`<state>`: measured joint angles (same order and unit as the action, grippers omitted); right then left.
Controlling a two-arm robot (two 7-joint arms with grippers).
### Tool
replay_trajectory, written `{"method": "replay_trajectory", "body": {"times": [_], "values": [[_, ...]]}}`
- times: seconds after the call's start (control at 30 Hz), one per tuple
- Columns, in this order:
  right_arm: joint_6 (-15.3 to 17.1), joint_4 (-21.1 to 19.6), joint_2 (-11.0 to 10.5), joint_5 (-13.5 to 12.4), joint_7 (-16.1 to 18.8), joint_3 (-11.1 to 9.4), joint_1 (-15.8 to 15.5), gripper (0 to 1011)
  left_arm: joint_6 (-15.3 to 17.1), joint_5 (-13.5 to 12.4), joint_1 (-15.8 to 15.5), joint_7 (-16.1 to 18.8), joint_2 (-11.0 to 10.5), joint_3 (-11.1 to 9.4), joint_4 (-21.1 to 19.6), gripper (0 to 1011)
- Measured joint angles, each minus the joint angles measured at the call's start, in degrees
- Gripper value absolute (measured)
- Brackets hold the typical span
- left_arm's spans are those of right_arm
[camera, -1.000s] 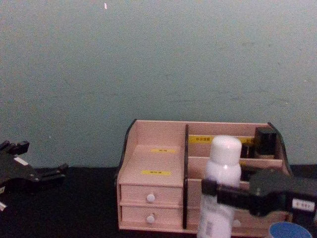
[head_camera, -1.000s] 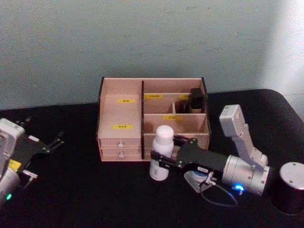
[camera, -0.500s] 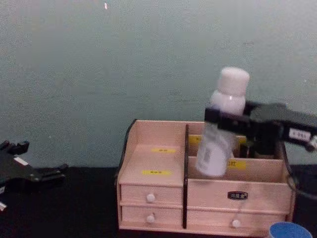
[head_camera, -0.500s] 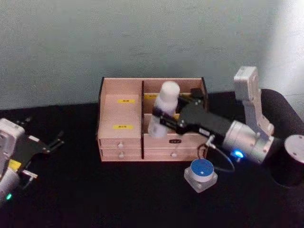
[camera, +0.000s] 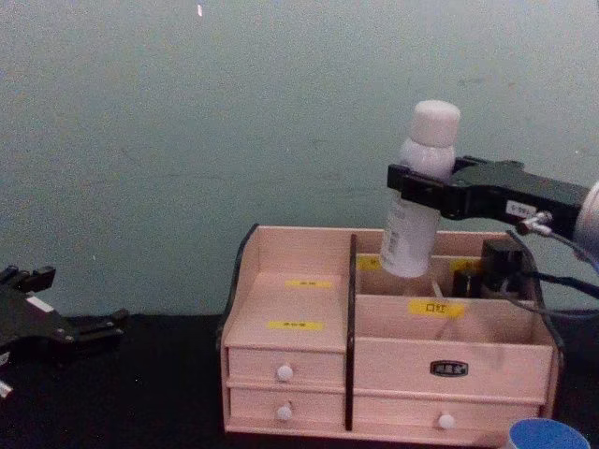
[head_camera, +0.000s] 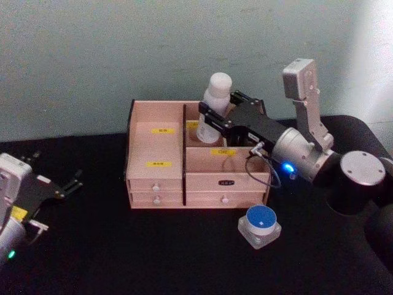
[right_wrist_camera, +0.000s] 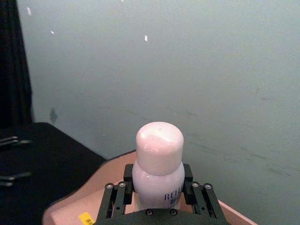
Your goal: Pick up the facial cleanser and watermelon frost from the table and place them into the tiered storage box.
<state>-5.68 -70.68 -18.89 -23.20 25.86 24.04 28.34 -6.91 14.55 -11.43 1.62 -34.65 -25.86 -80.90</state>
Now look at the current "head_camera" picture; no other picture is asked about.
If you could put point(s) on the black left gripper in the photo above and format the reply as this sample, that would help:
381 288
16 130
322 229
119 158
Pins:
37 193

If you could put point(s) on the wide wooden drawer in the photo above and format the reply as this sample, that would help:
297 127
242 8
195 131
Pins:
208 199

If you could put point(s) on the black table cloth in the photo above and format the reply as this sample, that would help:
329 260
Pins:
122 252

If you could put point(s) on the wooden desk organizer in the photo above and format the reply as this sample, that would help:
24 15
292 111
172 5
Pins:
153 147

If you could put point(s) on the small wooden drawer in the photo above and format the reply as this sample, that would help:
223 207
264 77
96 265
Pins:
141 199
141 185

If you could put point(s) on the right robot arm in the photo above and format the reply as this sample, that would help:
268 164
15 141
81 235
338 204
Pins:
359 172

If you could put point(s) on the white plastic bottle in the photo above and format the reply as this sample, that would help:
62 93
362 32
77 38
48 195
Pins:
218 89

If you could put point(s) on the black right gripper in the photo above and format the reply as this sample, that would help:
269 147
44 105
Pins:
258 123

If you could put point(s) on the square jar with blue lid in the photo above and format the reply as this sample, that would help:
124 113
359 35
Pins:
261 218

